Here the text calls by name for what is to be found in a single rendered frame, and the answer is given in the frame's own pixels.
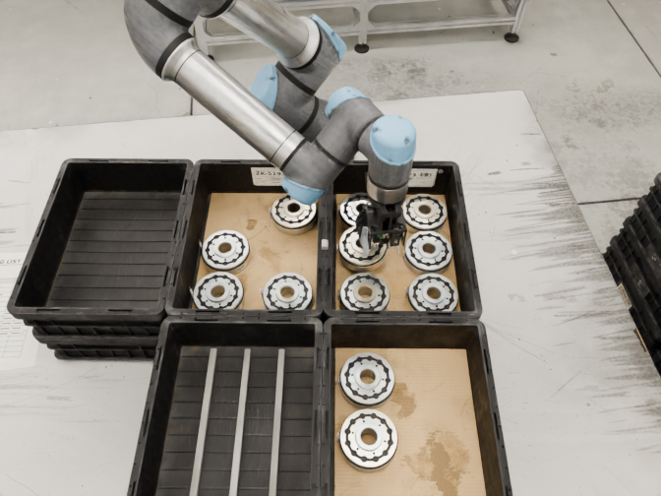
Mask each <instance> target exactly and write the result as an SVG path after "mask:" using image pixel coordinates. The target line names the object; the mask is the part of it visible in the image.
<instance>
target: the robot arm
mask: <svg viewBox="0 0 661 496"><path fill-rule="evenodd" d="M198 16H201V17H203V18H205V19H215V18H221V19H222V20H224V21H226V22H227V23H229V24H230V25H232V26H233V27H235V28H236V29H238V30H240V31H242V32H243V33H245V34H247V35H248V36H250V37H252V38H253V39H255V40H257V41H258V42H260V43H261V44H263V45H265V46H266V47H268V48H270V49H271V50H273V51H275V52H276V55H277V57H278V59H279V60H278V61H277V63H276V64H275V65H273V64H267V65H265V66H264V67H263V68H262V69H261V70H260V71H259V73H258V74H257V76H256V78H255V80H254V82H253V85H252V87H251V90H250V91H248V90H247V89H246V88H245V87H244V86H242V85H241V84H240V83H239V82H238V81H236V80H235V79H234V78H233V77H232V76H231V75H229V74H228V73H227V72H226V71H225V70H223V69H222V68H221V67H220V66H219V65H218V64H216V63H215V62H214V61H213V60H212V59H210V58H209V57H208V56H207V55H206V54H205V53H204V52H203V51H202V50H201V49H200V48H199V43H198V40H197V39H195V38H194V37H193V36H192V35H191V34H190V33H189V28H190V27H191V25H192V24H193V22H194V21H195V20H196V19H197V17H198ZM124 18H125V23H126V27H127V31H128V34H129V36H130V38H131V40H132V43H133V45H134V46H135V48H136V50H137V52H138V54H139V55H140V56H141V58H142V59H143V61H144V62H145V63H146V65H147V66H148V67H149V68H150V69H151V70H152V71H153V72H154V73H155V74H156V75H157V76H159V77H160V78H161V79H162V80H163V81H164V82H174V83H175V84H176V85H177V86H179V87H180V88H181V89H182V90H183V91H185V92H186V93H187V94H188V95H190V96H191V97H192V98H193V99H194V100H196V101H197V102H198V103H199V104H200V105H202V106H203V107H204V108H205V109H206V110H208V111H209V112H210V113H211V114H212V115H214V116H215V117H216V118H217V119H218V120H220V121H221V122H222V123H223V124H224V125H226V126H227V127H228V128H229V129H230V130H232V131H233V132H234V133H235V134H236V135H238V136H239V137H240V138H241V139H242V140H244V141H245V142H246V143H247V144H248V145H250V146H251V147H252V148H253V149H254V150H256V151H257V152H258V153H259V154H260V155H262V156H263V157H264V158H265V159H267V160H268V161H269V162H270V163H271V164H273V165H274V166H275V167H276V168H277V169H279V170H280V171H281V172H282V173H284V174H285V175H284V178H283V179H282V182H281V184H282V187H283V189H284V190H285V191H286V192H287V193H288V195H289V196H291V197H292V198H293V199H294V200H296V201H297V202H299V203H301V204H303V205H312V204H314V203H316V202H317V200H318V199H319V198H320V197H321V196H322V195H323V194H324V193H325V192H326V191H327V190H328V189H329V186H330V185H331V184H332V183H333V181H334V179H335V178H336V177H337V176H338V174H339V173H340V172H341V171H342V170H343V168H344V167H345V166H346V165H347V164H348V163H349V162H350V161H351V160H352V159H353V158H354V156H355V155H356V154H357V153H358V152H360V153H361V154H362V155H363V156H364V157H365V158H366V159H368V161H369V168H368V171H367V172H365V183H366V185H367V192H368V193H367V195H368V199H369V201H370V202H367V204H366V205H364V206H362V208H363V211H359V215H358V216H357V218H356V220H355V225H356V229H357V232H358V236H359V240H360V243H361V246H362V248H363V249H364V251H365V254H366V256H367V257H368V256H369V249H371V242H372V241H373V242H374V244H375V243H381V242H382V243H381V244H387V246H388V249H390V248H391V247H392V246H394V247H395V250H396V253H397V254H398V253H399V251H398V245H399V240H401V242H402V246H404V243H405V238H406V233H407V228H406V224H405V217H404V213H403V207H402V206H401V205H402V204H403V202H404V200H405V196H406V194H407V190H408V183H409V180H412V175H410V174H411V169H412V163H413V159H414V156H415V153H416V137H417V132H416V128H415V126H414V124H413V123H412V122H411V121H410V120H409V119H407V118H403V117H400V115H396V114H390V115H385V114H384V113H383V112H382V111H381V110H380V109H379V108H378V107H377V106H376V105H375V104H374V103H373V102H372V100H370V99H369V98H368V97H366V96H365V95H363V94H362V93H361V92H360V91H358V90H357V89H355V88H352V87H345V88H341V89H339V90H337V91H336V92H335V93H333V94H332V95H331V96H330V98H329V100H325V99H321V98H318V97H316V96H315V95H314V94H315V93H316V92H317V90H318V89H319V87H320V86H321V85H322V84H323V82H324V81H325V80H326V78H327V77H328V76H329V74H330V73H331V72H332V70H333V69H334V68H335V66H336V65H337V64H339V63H340V61H341V58H342V57H343V55H344V54H345V52H346V45H345V43H344V42H343V41H342V40H341V38H340V37H339V36H338V35H337V34H336V33H335V32H334V31H333V30H332V29H331V28H330V27H329V26H328V25H327V24H326V23H325V22H324V21H323V20H322V19H321V18H320V17H318V16H317V15H315V14H313V15H311V17H309V18H307V17H295V16H294V15H292V14H291V13H290V12H288V11H287V10H285V9H284V8H283V7H281V6H280V5H279V4H277V3H276V2H275V1H273V0H124ZM403 232H404V237H403Z"/></svg>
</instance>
